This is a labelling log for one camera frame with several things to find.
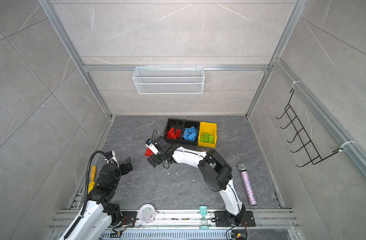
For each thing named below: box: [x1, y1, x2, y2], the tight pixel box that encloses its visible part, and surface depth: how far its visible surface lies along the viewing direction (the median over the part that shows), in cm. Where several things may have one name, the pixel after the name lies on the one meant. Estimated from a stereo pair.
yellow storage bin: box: [198, 121, 217, 148], surface depth 103 cm
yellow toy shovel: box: [88, 165, 97, 194], surface depth 87 cm
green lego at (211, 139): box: [208, 135, 214, 144], surface depth 106 cm
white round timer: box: [138, 204, 157, 223], surface depth 75 cm
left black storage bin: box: [164, 118, 184, 142], surface depth 108 cm
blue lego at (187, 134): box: [183, 127, 192, 141], surface depth 103 cm
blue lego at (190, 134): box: [183, 129, 198, 142], surface depth 103 cm
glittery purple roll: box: [238, 162, 258, 206], surface depth 82 cm
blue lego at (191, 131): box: [186, 126, 198, 137], surface depth 107 cm
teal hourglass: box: [199, 205, 209, 230], surface depth 75 cm
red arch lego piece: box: [144, 148, 154, 157], surface depth 100 cm
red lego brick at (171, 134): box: [167, 127, 176, 139], surface depth 105 cm
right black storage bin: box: [181, 120, 200, 146], surface depth 104 cm
